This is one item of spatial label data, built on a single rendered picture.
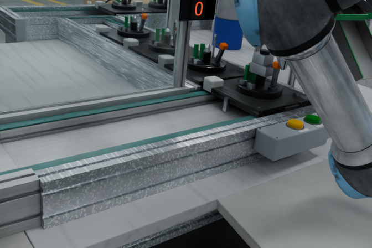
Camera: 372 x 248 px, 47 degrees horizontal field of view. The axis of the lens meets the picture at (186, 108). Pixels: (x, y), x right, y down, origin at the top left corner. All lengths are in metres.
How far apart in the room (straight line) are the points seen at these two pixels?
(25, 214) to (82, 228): 0.11
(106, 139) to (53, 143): 0.12
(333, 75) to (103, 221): 0.50
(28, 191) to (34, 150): 0.20
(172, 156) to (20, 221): 0.32
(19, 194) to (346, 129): 0.59
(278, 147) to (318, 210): 0.17
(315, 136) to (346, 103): 0.38
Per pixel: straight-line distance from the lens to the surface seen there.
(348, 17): 1.42
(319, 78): 0.74
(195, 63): 1.44
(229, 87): 1.31
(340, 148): 0.87
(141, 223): 0.87
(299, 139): 1.10
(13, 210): 0.83
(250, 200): 0.97
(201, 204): 0.93
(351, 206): 1.05
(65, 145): 1.02
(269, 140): 1.05
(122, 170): 0.87
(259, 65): 1.27
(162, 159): 0.91
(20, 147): 1.02
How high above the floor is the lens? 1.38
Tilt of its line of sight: 22 degrees down
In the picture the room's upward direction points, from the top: 6 degrees clockwise
